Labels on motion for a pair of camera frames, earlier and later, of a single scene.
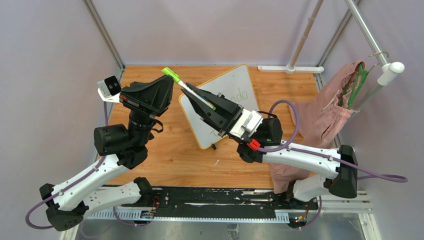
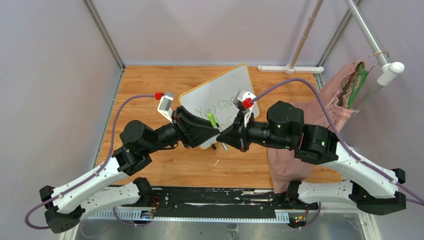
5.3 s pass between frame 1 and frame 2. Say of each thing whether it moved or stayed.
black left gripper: moved
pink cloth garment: stayed
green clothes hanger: stayed
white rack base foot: stayed
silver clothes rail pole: stayed
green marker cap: moved
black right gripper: moved
